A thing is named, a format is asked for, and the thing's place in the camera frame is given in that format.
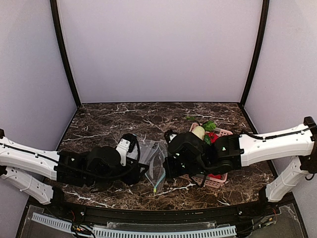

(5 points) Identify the clear zip bag blue zipper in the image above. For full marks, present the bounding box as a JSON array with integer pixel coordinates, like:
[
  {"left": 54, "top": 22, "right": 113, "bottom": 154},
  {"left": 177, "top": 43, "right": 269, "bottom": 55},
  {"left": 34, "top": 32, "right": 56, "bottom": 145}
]
[{"left": 145, "top": 140, "right": 167, "bottom": 195}]

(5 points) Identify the pink red fruit toy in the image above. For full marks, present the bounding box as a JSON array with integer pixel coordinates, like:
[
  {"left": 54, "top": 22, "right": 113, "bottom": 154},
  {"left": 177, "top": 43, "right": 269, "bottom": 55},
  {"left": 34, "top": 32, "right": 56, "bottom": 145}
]
[{"left": 208, "top": 174, "right": 221, "bottom": 179}]

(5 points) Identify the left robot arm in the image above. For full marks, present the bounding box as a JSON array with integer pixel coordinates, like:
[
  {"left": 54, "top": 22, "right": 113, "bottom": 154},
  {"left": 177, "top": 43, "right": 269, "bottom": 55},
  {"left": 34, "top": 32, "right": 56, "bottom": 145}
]
[{"left": 0, "top": 130, "right": 149, "bottom": 205}]

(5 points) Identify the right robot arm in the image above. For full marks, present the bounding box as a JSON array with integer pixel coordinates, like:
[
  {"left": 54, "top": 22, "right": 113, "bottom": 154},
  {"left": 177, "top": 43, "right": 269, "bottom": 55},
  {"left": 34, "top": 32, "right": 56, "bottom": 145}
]
[{"left": 163, "top": 117, "right": 317, "bottom": 206}]

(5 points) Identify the white radish toy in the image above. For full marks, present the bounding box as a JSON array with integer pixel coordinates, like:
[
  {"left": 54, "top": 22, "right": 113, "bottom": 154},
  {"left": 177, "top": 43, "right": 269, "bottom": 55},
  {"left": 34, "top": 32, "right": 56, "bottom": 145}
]
[{"left": 191, "top": 126, "right": 205, "bottom": 140}]

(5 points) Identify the pink plastic basket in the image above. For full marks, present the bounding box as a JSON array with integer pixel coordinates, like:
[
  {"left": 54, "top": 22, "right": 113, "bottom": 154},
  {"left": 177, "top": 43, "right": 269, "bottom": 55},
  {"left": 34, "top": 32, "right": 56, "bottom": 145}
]
[{"left": 192, "top": 127, "right": 233, "bottom": 188}]

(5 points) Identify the red tomato toy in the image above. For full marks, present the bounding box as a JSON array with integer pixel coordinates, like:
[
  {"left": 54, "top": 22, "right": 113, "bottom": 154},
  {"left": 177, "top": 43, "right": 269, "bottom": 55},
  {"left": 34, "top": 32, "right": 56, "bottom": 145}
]
[{"left": 207, "top": 132, "right": 218, "bottom": 145}]

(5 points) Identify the green leaf sprig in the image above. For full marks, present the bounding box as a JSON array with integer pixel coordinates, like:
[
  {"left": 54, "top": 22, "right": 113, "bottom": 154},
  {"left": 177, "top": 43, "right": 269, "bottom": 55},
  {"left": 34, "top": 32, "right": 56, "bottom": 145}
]
[{"left": 185, "top": 116, "right": 216, "bottom": 132}]

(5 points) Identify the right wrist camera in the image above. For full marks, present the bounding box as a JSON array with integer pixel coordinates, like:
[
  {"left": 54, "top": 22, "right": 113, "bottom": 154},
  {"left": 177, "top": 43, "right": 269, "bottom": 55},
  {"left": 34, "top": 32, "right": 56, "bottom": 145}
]
[{"left": 164, "top": 129, "right": 178, "bottom": 144}]

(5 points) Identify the black front rail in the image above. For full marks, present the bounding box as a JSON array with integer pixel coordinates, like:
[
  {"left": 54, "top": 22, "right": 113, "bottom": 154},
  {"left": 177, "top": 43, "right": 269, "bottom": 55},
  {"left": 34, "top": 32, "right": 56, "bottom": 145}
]
[{"left": 58, "top": 202, "right": 261, "bottom": 225}]

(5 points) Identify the white slotted cable duct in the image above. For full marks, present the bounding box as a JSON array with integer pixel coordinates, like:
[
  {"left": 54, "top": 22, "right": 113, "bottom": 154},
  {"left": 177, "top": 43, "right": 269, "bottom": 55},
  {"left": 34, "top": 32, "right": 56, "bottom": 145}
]
[{"left": 32, "top": 212, "right": 237, "bottom": 238}]

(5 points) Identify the black frame post right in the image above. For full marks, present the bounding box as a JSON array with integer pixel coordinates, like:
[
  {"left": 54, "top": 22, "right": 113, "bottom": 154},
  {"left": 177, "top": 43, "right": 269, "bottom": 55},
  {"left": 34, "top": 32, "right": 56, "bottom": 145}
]
[{"left": 239, "top": 0, "right": 270, "bottom": 108}]

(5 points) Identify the black frame post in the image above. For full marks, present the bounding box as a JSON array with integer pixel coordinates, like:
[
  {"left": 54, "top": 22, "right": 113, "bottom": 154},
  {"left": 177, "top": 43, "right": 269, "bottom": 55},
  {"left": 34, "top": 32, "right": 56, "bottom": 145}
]
[
  {"left": 50, "top": 0, "right": 82, "bottom": 108},
  {"left": 239, "top": 0, "right": 270, "bottom": 108}
]

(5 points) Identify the black frame post left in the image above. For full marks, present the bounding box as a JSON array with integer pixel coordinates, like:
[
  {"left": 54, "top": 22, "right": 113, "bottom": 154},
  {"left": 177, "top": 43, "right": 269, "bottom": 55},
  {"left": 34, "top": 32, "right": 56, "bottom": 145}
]
[{"left": 50, "top": 0, "right": 82, "bottom": 108}]

